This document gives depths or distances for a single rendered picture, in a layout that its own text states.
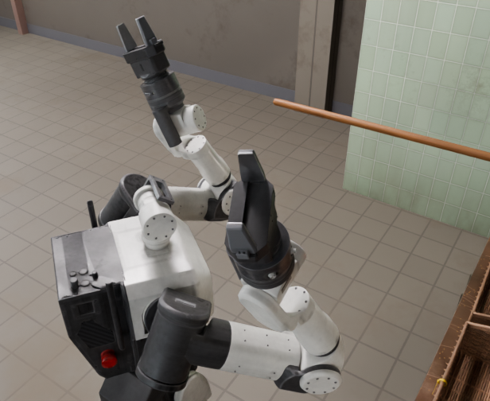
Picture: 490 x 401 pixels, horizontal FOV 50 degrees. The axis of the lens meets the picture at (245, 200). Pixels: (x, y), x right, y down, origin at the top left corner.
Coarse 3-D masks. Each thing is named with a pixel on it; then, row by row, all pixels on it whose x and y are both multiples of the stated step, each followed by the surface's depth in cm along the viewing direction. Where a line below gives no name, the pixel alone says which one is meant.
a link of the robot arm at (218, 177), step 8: (208, 152) 134; (192, 160) 135; (200, 160) 134; (208, 160) 135; (216, 160) 137; (200, 168) 137; (208, 168) 137; (216, 168) 137; (224, 168) 139; (208, 176) 138; (216, 176) 139; (224, 176) 140; (232, 176) 143; (208, 184) 145; (216, 184) 141; (224, 184) 142; (232, 184) 141; (216, 192) 141; (224, 192) 140
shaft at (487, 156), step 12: (288, 108) 214; (300, 108) 210; (312, 108) 208; (336, 120) 203; (348, 120) 201; (360, 120) 199; (384, 132) 195; (396, 132) 192; (408, 132) 191; (432, 144) 186; (444, 144) 184; (456, 144) 183; (480, 156) 179
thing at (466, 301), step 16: (480, 256) 229; (480, 272) 220; (464, 304) 206; (464, 320) 199; (448, 336) 193; (448, 352) 186; (432, 368) 181; (432, 384) 176; (464, 384) 176; (416, 400) 171; (432, 400) 171
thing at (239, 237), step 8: (232, 224) 61; (240, 224) 60; (232, 232) 61; (240, 232) 61; (248, 232) 62; (232, 240) 63; (240, 240) 62; (248, 240) 62; (232, 248) 64; (240, 248) 64; (248, 248) 64; (256, 248) 65; (240, 256) 64; (248, 256) 64
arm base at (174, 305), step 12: (168, 288) 99; (168, 300) 93; (180, 300) 95; (192, 300) 97; (204, 300) 100; (156, 312) 98; (168, 312) 90; (180, 312) 90; (192, 312) 91; (204, 312) 93; (180, 324) 90; (192, 324) 90; (204, 324) 92; (156, 384) 91; (168, 384) 91; (180, 384) 92
